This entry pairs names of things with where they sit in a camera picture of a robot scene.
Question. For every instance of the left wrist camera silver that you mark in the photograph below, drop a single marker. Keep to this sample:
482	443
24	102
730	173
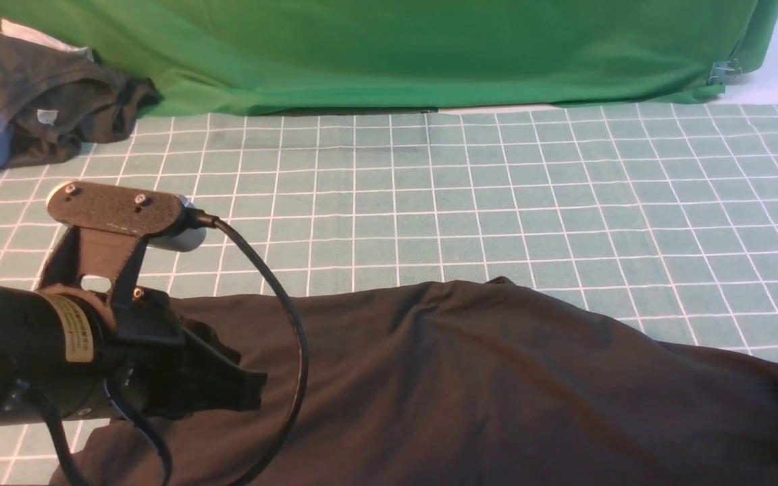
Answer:
160	216

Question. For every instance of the green backdrop cloth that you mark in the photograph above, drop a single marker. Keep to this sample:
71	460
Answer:
261	57

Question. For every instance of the crumpled dark gray shirt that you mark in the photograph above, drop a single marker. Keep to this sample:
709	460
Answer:
55	101

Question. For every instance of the white cloth piece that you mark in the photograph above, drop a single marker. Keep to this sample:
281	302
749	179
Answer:
25	33

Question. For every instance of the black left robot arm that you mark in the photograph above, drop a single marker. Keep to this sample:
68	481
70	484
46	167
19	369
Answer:
92	361

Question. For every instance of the green gridded cutting mat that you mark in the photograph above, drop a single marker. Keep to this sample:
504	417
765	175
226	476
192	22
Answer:
664	217

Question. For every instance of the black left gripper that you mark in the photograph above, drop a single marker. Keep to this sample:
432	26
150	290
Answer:
163	364

